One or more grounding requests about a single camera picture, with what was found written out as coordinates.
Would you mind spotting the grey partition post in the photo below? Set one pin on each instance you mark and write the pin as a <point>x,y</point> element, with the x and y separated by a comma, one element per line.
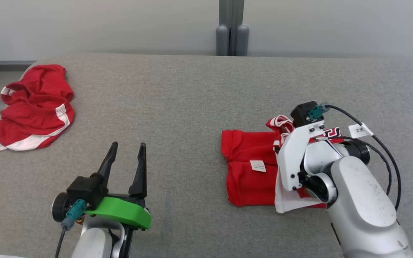
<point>223,28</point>
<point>240,28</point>

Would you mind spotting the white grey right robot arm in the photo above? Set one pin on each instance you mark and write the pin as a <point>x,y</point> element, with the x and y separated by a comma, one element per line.
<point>360,200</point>

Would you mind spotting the red white sports shorts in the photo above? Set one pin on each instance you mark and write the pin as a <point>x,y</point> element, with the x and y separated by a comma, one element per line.
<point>249,179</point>
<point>34,107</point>

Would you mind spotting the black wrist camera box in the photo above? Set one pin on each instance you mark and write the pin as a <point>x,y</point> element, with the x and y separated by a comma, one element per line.
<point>301,113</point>
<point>84,188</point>

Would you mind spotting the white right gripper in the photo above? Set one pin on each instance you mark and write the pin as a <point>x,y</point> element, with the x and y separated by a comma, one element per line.
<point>292,157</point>

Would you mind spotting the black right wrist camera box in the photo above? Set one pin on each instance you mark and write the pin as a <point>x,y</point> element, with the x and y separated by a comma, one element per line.
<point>301,113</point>

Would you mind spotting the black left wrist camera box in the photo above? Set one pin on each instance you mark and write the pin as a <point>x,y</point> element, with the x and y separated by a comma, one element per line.
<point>84,188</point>

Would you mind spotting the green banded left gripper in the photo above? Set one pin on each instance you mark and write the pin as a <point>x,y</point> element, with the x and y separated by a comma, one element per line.
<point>120,211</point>

